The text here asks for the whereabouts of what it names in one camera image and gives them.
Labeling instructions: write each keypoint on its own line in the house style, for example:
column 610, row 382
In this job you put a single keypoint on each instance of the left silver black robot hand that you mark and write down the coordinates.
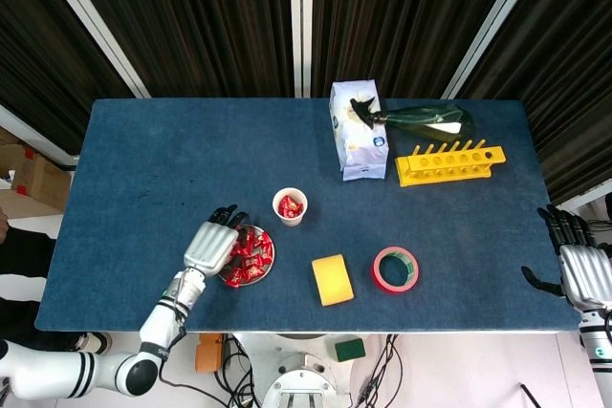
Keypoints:
column 210, row 250

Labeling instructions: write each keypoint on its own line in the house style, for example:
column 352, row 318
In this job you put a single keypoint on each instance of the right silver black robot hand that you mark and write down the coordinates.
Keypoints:
column 588, row 279

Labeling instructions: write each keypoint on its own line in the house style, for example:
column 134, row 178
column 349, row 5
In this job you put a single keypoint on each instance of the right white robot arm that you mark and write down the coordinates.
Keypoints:
column 597, row 346

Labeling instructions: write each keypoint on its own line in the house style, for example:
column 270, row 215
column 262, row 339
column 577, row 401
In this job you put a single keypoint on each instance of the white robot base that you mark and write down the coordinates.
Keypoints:
column 296, row 365

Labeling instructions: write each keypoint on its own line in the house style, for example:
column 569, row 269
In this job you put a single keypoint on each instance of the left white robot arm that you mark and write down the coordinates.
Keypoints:
column 158, row 327

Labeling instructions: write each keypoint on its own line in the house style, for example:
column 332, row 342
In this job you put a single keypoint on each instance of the metal dish with candies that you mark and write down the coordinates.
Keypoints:
column 271, row 267

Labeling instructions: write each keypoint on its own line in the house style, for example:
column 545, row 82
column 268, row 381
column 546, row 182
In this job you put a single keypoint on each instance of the white paper cup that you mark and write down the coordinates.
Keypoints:
column 292, row 221

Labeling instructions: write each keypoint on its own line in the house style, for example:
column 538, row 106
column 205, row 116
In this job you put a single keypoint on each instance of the orange box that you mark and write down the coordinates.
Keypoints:
column 208, row 355

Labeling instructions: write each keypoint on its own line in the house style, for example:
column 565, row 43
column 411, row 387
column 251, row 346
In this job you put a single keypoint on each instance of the blue felt table cloth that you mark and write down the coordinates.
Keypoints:
column 215, row 140

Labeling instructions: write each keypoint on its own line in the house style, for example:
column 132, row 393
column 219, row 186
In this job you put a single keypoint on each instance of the yellow sponge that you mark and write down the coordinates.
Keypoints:
column 332, row 281

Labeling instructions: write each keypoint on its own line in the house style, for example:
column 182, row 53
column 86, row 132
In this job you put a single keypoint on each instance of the black rod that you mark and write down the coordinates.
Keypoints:
column 530, row 396

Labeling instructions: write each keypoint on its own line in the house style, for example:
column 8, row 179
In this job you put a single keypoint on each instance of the red tape roll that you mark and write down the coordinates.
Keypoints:
column 377, row 274

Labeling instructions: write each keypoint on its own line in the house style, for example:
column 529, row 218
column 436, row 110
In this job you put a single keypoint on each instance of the green foam block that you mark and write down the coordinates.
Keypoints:
column 350, row 350

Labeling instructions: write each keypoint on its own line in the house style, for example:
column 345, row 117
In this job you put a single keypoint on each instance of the yellow test tube rack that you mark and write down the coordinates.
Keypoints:
column 449, row 174

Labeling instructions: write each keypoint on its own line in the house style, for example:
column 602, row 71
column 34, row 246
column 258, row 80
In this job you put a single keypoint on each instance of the white blue tissue pack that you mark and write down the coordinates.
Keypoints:
column 358, row 155

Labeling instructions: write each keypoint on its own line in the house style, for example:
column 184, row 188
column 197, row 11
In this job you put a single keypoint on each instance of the cardboard box with red tape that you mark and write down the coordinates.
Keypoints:
column 45, row 183

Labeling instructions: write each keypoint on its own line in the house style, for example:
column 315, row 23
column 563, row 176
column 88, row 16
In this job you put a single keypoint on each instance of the person in black trousers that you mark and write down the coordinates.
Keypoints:
column 24, row 284

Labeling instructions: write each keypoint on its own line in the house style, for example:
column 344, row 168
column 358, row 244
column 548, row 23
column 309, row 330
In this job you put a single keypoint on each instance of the flat cardboard box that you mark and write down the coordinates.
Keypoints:
column 24, row 209

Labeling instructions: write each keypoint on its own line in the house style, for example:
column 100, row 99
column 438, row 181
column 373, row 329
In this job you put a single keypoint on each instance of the black pleated curtain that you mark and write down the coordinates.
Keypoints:
column 38, row 45
column 191, row 21
column 406, row 21
column 574, row 69

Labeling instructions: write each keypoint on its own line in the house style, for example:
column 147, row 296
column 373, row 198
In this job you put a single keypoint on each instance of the white frame rail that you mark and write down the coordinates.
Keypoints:
column 583, row 195
column 38, row 140

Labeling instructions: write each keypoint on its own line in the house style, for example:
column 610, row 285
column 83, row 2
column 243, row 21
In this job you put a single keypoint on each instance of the white frame post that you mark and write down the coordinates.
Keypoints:
column 498, row 21
column 91, row 21
column 296, row 21

